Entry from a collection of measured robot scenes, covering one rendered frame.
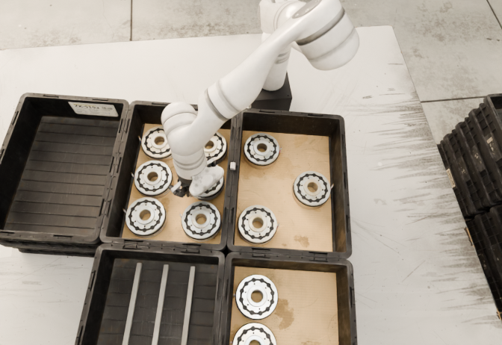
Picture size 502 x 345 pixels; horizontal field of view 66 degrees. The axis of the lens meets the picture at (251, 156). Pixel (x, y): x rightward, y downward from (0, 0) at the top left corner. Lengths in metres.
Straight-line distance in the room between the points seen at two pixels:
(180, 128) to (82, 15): 2.12
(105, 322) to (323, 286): 0.54
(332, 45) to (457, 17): 2.43
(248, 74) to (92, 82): 0.91
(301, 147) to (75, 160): 0.65
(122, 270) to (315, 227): 0.51
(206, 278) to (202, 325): 0.11
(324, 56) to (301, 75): 0.81
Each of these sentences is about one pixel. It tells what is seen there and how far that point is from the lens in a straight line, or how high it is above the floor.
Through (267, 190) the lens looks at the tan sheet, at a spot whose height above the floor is 0.83.
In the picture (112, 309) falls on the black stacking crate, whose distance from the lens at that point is 1.05.
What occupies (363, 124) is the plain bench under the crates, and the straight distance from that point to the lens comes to 1.40.
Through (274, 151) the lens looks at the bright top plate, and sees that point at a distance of 1.10.
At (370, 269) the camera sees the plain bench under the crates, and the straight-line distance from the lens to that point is 1.22.
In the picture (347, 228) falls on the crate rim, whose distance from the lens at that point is 0.99.
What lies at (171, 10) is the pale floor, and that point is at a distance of 2.69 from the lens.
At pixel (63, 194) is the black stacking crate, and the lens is 1.17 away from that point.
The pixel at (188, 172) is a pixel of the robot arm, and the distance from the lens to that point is 0.86.
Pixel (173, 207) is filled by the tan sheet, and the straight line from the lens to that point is 1.07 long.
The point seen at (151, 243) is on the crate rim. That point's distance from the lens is 0.95.
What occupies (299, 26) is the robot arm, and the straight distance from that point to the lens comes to 0.63.
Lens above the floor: 1.84
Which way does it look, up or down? 64 degrees down
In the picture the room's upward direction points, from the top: 6 degrees clockwise
